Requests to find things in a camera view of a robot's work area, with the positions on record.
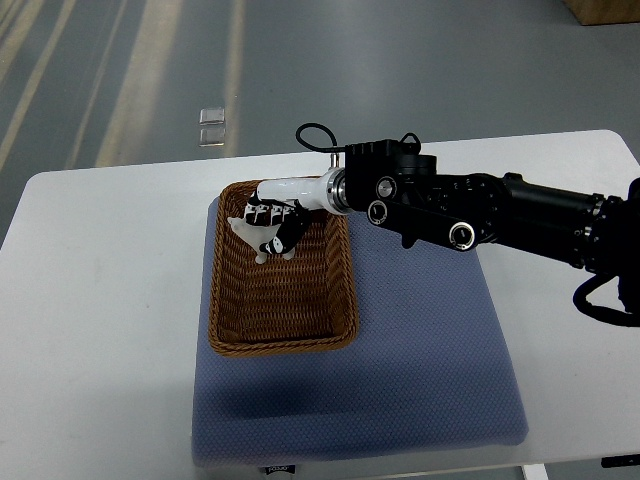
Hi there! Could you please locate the wooden box corner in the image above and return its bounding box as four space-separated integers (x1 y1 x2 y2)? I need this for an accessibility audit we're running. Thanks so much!
563 0 639 26

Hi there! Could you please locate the blue textured cushion mat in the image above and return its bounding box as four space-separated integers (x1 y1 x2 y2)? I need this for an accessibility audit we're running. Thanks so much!
192 213 528 468

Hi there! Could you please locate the upper clear floor tile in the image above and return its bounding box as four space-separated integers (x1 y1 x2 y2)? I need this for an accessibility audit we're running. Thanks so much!
199 107 225 125

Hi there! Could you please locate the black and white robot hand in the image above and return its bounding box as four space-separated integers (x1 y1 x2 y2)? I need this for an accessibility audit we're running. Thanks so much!
240 167 352 260

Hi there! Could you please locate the black table control panel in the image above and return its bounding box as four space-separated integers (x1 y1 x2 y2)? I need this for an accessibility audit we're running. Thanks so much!
601 454 640 469

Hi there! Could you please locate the brown wicker basket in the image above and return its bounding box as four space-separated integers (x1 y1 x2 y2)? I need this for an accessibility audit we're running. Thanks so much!
207 180 359 357

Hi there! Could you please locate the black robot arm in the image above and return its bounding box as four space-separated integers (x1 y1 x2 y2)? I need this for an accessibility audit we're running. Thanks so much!
325 133 639 327

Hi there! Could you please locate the white toy bear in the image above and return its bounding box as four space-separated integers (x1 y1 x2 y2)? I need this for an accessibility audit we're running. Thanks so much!
227 217 282 264

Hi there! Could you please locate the lower clear floor tile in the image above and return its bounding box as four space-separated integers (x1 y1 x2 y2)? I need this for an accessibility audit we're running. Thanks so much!
199 126 226 147

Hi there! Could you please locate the clear floor tile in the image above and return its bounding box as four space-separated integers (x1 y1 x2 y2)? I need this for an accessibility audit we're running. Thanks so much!
199 126 226 147
199 107 225 125

